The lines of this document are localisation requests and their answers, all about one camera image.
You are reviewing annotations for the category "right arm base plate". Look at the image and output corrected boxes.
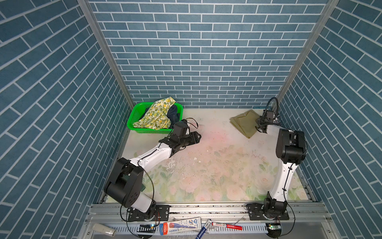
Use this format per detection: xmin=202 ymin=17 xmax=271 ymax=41
xmin=245 ymin=202 xmax=289 ymax=221

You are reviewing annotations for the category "yellow floral skirt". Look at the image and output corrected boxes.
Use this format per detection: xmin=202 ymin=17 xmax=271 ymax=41
xmin=133 ymin=97 xmax=176 ymax=130

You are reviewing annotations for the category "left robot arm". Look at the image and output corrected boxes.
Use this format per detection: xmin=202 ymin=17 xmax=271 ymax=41
xmin=103 ymin=119 xmax=202 ymax=218

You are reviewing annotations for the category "aluminium rail frame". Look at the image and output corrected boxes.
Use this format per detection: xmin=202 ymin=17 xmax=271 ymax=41
xmin=79 ymin=200 xmax=340 ymax=239

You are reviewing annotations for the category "blue marker pen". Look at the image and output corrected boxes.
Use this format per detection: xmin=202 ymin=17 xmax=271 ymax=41
xmin=196 ymin=219 xmax=212 ymax=239

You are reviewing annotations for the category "dark navy skirt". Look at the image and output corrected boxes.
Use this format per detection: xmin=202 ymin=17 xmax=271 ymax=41
xmin=167 ymin=105 xmax=180 ymax=129

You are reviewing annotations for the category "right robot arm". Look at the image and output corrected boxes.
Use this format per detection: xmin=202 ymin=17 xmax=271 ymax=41
xmin=256 ymin=110 xmax=307 ymax=220

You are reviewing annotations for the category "green plastic basket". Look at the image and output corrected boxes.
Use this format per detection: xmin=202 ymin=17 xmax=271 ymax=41
xmin=127 ymin=102 xmax=184 ymax=134

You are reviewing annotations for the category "red marker pen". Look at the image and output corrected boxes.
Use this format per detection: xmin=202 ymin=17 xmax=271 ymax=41
xmin=212 ymin=222 xmax=243 ymax=231

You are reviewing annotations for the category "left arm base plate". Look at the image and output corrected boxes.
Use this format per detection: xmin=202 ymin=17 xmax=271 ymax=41
xmin=127 ymin=205 xmax=170 ymax=222

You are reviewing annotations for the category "right black corrugated cable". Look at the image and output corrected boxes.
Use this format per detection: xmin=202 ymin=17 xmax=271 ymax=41
xmin=265 ymin=97 xmax=280 ymax=120

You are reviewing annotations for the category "olive green skirt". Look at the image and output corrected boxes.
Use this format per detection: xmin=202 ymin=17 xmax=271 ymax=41
xmin=229 ymin=110 xmax=260 ymax=138

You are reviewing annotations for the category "left black cable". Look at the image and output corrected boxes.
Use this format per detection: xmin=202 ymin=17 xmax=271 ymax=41
xmin=119 ymin=118 xmax=200 ymax=238

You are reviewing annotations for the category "red blue toothpaste box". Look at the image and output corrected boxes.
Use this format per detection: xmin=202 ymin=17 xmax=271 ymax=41
xmin=159 ymin=217 xmax=202 ymax=236

